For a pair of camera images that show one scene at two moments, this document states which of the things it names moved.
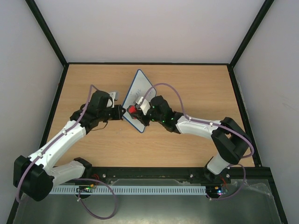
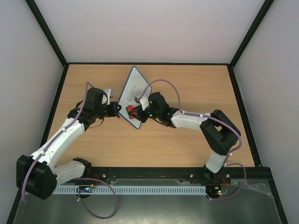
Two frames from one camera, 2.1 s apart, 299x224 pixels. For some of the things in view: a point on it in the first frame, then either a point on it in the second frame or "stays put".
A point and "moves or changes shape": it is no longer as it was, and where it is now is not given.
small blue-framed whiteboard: (140, 87) moves or changes shape
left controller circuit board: (85, 188) stays put
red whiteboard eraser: (132, 109) stays put
